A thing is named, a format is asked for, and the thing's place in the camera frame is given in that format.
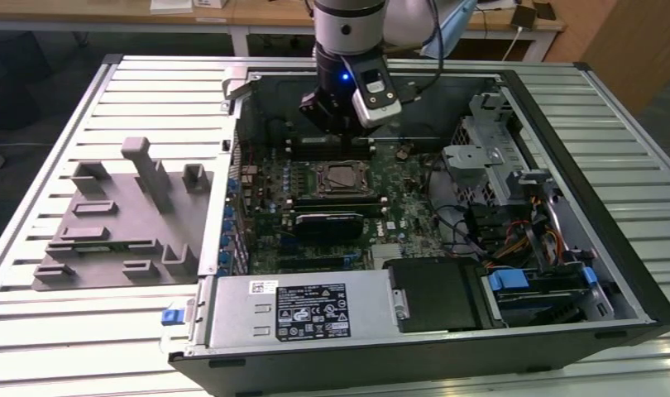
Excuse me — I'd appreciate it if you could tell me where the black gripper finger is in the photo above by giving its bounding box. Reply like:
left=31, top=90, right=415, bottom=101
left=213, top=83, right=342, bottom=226
left=343, top=125, right=369, bottom=148
left=297, top=93, right=347, bottom=148

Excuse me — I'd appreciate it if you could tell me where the silver CPU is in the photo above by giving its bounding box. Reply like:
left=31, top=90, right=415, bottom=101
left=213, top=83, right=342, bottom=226
left=325, top=167, right=362, bottom=187

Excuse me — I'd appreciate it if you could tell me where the CPU socket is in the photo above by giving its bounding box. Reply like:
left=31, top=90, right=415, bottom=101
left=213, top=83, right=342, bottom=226
left=309, top=160, right=377, bottom=198

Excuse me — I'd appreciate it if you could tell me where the metal drive cage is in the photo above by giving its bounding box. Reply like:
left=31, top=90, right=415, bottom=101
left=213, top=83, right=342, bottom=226
left=441, top=93, right=533, bottom=208

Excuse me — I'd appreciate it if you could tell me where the black graphics card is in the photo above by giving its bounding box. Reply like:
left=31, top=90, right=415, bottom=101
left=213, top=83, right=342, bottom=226
left=293, top=211, right=366, bottom=240

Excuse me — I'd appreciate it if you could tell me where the green motherboard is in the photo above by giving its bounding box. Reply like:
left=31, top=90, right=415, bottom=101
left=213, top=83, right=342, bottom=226
left=231, top=142, right=473, bottom=276

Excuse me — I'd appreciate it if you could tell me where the pale blue teach pendant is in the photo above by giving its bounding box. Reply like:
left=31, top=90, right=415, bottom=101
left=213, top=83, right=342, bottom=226
left=418, top=0, right=478, bottom=59

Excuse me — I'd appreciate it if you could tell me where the silver chipset heat sink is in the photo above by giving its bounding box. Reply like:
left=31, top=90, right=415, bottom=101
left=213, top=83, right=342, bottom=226
left=369, top=243, right=405, bottom=265

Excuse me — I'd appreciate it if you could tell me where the white paper box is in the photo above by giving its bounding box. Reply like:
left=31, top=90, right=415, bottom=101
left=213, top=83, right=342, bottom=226
left=149, top=0, right=194, bottom=12

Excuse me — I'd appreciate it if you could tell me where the black phone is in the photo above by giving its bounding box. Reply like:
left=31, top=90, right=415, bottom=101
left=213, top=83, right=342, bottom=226
left=508, top=6, right=538, bottom=30

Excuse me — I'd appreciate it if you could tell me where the black drive cover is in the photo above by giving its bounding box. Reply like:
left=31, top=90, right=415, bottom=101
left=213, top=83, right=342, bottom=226
left=381, top=256, right=506, bottom=334

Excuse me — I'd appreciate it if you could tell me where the grey parts rack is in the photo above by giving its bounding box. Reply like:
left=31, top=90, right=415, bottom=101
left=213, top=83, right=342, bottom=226
left=28, top=136, right=217, bottom=293

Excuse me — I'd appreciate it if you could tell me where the hard disk in blue carrier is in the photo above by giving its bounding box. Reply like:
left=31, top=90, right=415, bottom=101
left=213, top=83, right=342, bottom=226
left=480, top=266, right=600, bottom=323

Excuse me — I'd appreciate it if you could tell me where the grey power supply unit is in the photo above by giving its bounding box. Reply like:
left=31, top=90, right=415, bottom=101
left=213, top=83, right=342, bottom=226
left=203, top=272, right=395, bottom=348

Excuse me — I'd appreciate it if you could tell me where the wooden cabinet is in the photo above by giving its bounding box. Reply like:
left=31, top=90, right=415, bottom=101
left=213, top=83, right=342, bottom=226
left=545, top=0, right=670, bottom=117

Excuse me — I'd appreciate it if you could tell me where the black PC case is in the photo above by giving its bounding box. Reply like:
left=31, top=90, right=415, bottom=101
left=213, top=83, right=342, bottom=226
left=165, top=61, right=670, bottom=394

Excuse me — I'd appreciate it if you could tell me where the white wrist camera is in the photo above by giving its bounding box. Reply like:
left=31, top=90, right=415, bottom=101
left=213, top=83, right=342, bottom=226
left=350, top=57, right=405, bottom=129

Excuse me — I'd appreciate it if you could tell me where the black camera cable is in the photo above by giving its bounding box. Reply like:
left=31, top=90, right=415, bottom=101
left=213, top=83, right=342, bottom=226
left=405, top=0, right=446, bottom=103

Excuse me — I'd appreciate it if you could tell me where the white charger cable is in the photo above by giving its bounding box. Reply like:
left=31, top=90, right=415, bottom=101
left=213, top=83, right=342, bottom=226
left=504, top=26, right=525, bottom=59

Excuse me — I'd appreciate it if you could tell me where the orange yellow wire bundle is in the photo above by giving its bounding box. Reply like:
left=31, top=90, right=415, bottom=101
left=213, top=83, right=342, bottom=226
left=498, top=221, right=562, bottom=260

